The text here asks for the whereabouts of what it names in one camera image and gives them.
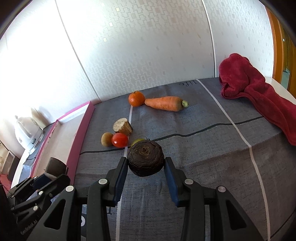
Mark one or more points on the dark purple beet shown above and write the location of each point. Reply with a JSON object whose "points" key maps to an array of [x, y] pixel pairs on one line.
{"points": [[145, 158]]}

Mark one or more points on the bedside cabinet with vase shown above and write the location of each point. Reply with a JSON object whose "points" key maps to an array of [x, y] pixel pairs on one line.
{"points": [[9, 161]]}

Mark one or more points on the pink rimmed white tray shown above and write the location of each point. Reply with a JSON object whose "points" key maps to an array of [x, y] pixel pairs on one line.
{"points": [[64, 140]]}

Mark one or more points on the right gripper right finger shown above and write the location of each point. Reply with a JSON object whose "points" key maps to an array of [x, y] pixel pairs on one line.
{"points": [[228, 220]]}

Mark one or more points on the orange with stem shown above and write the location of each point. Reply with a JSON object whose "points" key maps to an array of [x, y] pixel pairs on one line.
{"points": [[136, 99]]}

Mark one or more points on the red tomato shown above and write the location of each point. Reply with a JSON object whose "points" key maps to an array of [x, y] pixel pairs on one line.
{"points": [[119, 140]]}

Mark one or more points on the grey patterned tablecloth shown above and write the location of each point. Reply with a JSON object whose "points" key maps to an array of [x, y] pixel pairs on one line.
{"points": [[215, 141]]}

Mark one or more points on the wooden door frame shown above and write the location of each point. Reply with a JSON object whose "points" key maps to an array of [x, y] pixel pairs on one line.
{"points": [[284, 55]]}

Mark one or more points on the pale cut eggplant piece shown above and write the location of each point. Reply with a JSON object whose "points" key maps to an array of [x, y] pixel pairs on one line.
{"points": [[122, 125]]}

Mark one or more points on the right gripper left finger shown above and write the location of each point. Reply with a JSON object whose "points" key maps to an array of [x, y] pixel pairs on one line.
{"points": [[62, 221]]}

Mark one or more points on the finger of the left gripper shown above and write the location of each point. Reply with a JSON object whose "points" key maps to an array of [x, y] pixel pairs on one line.
{"points": [[54, 187], [27, 187]]}

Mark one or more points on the dark eggplant cylinder piece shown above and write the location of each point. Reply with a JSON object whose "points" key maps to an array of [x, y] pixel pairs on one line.
{"points": [[55, 168]]}

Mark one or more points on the white electric kettle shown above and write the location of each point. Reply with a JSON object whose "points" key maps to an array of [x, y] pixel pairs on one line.
{"points": [[28, 133]]}

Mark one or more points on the yellow brown kiwi fruit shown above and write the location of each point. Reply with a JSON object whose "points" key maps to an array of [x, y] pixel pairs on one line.
{"points": [[106, 139]]}

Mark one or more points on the red bed cover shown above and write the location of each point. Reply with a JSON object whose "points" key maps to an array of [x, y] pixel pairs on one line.
{"points": [[5, 182]]}

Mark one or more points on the orange carrot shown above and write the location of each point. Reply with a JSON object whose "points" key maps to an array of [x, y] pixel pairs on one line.
{"points": [[168, 103]]}

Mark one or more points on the dark red towel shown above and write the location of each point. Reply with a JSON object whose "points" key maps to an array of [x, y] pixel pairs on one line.
{"points": [[240, 79]]}

